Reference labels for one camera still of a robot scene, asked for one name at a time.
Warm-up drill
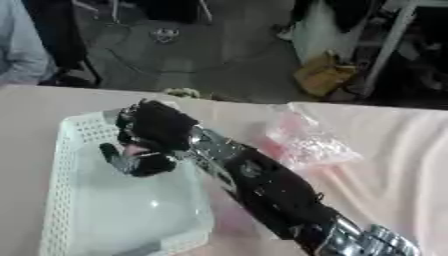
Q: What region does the clear plastic bag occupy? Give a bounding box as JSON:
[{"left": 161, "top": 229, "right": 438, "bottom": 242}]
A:
[{"left": 264, "top": 103, "right": 364, "bottom": 172}]

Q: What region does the white perforated plastic basket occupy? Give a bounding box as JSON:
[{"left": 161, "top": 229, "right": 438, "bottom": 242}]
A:
[{"left": 36, "top": 101, "right": 217, "bottom": 256}]

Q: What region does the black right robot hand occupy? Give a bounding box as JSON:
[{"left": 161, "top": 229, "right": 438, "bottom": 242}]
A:
[{"left": 98, "top": 98, "right": 202, "bottom": 178}]

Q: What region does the person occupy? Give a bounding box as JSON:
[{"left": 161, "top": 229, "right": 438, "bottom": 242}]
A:
[{"left": 0, "top": 0, "right": 60, "bottom": 86}]

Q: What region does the white table leg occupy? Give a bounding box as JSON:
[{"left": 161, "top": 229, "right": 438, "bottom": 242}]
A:
[{"left": 360, "top": 0, "right": 424, "bottom": 98}]

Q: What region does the small pale object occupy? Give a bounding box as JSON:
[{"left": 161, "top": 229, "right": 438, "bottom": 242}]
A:
[{"left": 162, "top": 87, "right": 203, "bottom": 99}]

